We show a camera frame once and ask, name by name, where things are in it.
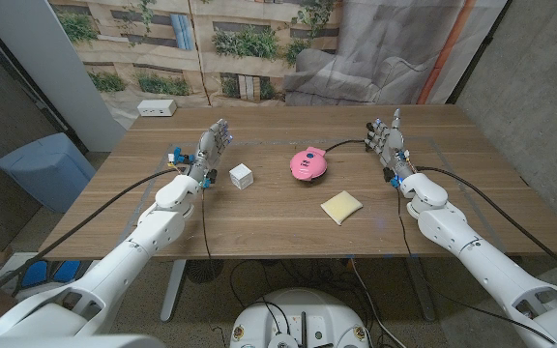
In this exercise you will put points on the white cube block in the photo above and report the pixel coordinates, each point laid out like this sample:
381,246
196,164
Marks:
241,176

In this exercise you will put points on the white robot torso base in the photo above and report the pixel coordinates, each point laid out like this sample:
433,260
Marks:
302,319

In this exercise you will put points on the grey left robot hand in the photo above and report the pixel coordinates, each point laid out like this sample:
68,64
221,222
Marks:
208,150

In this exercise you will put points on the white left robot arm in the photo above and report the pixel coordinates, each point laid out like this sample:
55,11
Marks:
133,251

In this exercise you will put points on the white upright panel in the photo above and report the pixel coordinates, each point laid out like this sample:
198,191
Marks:
51,63

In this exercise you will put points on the blue plastic bin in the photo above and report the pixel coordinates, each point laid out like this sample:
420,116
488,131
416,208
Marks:
46,169

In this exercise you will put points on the blue and black clamp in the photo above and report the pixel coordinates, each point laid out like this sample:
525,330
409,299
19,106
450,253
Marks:
178,155

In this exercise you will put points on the pink mini sandwich press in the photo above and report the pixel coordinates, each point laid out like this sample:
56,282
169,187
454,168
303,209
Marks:
307,164

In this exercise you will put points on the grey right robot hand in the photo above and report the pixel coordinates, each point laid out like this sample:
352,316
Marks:
393,145

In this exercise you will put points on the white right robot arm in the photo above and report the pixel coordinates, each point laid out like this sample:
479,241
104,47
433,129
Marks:
481,266

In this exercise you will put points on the pale yellow sponge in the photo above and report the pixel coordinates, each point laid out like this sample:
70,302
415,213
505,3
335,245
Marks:
341,207

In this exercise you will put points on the black round floor fan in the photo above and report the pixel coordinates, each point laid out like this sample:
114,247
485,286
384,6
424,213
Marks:
204,270

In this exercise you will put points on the white table leg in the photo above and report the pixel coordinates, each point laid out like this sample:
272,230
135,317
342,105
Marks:
172,290

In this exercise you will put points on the grey table leg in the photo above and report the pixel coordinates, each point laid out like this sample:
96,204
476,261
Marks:
421,290

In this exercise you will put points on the white power strip box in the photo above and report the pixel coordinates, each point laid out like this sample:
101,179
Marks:
156,107

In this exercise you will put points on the printed fabric backdrop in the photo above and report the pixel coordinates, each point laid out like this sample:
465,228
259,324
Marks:
259,48

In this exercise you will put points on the blue floor pads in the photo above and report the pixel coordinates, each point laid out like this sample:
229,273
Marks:
49,272

